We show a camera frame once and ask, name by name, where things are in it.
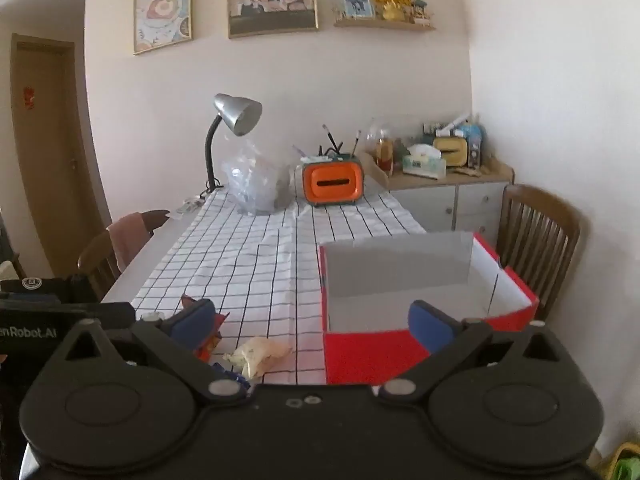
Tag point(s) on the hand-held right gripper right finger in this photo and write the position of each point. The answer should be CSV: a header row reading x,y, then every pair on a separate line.
x,y
430,330

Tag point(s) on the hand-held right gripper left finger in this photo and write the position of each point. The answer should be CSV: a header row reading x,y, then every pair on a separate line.
x,y
195,321

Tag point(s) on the copper foil snack packet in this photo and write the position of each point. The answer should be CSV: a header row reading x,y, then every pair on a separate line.
x,y
212,342

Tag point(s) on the red cardboard box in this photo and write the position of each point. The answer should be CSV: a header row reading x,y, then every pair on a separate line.
x,y
370,355

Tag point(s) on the dark blue snack packet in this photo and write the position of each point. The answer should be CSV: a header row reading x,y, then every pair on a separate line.
x,y
232,376

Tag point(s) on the pale yellow snack packet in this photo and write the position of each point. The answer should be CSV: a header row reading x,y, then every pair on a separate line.
x,y
260,352

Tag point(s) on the wooden chair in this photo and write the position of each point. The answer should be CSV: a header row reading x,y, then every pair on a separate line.
x,y
565,230
92,260

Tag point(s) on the checked white tablecloth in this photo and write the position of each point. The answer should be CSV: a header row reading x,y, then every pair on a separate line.
x,y
240,260

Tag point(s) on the white wooden cabinet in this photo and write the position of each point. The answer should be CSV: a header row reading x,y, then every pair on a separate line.
x,y
425,205

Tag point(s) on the brown wooden door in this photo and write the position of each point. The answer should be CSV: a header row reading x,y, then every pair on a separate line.
x,y
50,160

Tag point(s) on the clear plastic bag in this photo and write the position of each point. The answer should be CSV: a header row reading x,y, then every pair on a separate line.
x,y
255,180

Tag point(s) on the green tissue box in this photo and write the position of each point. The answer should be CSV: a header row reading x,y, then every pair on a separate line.
x,y
425,165

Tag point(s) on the orange plastic container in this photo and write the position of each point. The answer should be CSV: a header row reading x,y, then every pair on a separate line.
x,y
332,182

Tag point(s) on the yellow tissue box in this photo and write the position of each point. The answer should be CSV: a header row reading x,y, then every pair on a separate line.
x,y
450,151

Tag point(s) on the amber bottle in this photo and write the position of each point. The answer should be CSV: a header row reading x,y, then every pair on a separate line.
x,y
385,152

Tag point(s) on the light blue box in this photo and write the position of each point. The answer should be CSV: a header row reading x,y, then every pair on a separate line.
x,y
475,137

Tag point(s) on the black brush pen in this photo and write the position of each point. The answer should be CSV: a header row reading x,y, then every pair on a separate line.
x,y
330,140
356,142

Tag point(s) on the red door decoration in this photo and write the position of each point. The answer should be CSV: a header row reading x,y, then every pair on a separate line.
x,y
30,97

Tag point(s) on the silver desk lamp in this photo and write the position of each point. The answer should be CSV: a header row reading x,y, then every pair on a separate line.
x,y
237,110

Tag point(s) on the green object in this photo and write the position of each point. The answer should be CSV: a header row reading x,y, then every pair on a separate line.
x,y
627,465

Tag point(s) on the framed food picture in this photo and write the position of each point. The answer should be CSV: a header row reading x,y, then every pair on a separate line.
x,y
162,10

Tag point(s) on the small pagoda ornament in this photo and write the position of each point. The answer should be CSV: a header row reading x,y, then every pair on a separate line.
x,y
422,11

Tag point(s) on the wooden wall shelf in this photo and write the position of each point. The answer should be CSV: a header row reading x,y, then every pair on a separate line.
x,y
385,25

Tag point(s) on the small blue photo frame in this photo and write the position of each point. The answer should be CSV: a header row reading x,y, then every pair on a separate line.
x,y
358,4

